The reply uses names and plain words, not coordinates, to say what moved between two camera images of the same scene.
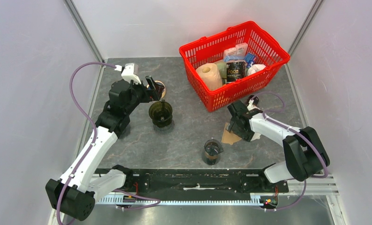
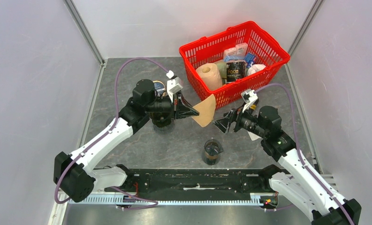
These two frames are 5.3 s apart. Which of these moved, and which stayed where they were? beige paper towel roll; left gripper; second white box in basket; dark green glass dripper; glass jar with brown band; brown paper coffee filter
Moved: brown paper coffee filter; left gripper
Stayed: second white box in basket; glass jar with brown band; dark green glass dripper; beige paper towel roll
